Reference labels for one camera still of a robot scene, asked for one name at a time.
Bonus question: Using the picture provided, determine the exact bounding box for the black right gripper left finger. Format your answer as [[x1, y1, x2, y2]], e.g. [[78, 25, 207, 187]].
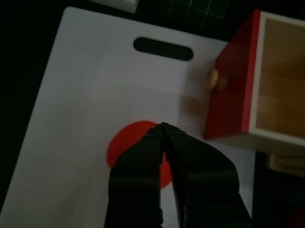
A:
[[103, 123, 164, 228]]

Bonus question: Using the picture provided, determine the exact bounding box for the white flat object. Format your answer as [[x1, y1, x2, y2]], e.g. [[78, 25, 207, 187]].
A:
[[88, 0, 139, 13]]

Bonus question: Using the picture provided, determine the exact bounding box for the flat red dough disc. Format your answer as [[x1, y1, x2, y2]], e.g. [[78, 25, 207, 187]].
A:
[[106, 119, 174, 190]]

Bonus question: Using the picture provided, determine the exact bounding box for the red wooden drawer with knob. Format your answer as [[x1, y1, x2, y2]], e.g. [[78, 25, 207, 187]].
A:
[[203, 8, 305, 148]]

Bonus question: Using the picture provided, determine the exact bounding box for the light cutting board with slot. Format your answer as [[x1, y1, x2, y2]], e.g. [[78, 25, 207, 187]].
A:
[[0, 6, 257, 228]]

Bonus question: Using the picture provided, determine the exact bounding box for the dark green grid mat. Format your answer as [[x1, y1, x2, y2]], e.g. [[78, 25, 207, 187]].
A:
[[156, 0, 233, 23]]

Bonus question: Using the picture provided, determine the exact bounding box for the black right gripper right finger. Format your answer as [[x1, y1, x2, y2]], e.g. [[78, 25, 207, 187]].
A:
[[159, 121, 255, 228]]

